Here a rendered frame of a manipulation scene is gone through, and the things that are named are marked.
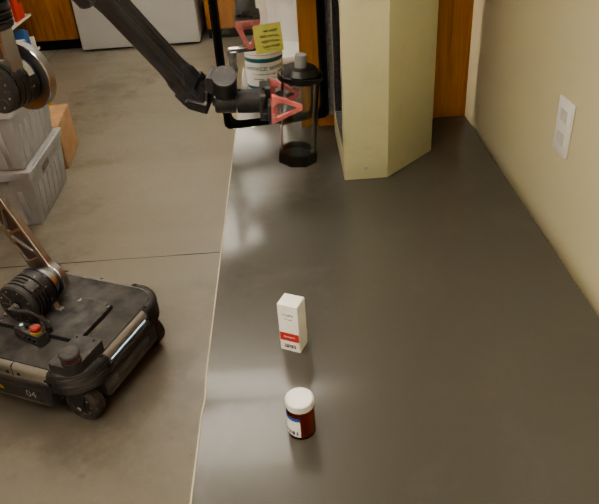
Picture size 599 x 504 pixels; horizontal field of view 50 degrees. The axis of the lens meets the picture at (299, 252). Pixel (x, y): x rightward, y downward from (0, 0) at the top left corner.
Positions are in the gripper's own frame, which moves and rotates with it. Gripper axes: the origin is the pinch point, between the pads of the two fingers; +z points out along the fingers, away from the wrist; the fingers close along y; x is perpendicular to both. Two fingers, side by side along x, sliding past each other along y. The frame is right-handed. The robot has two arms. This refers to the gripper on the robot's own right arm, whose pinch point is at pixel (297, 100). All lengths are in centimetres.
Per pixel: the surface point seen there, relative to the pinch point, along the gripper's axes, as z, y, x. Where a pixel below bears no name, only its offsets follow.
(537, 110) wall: 53, -15, -3
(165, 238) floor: -56, 131, 121
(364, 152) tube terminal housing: 16.7, -3.4, 12.4
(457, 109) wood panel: 51, 32, 15
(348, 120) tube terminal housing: 12.2, -3.2, 3.9
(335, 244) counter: 6.4, -32.8, 20.5
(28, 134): -127, 172, 81
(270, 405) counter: -9, -78, 22
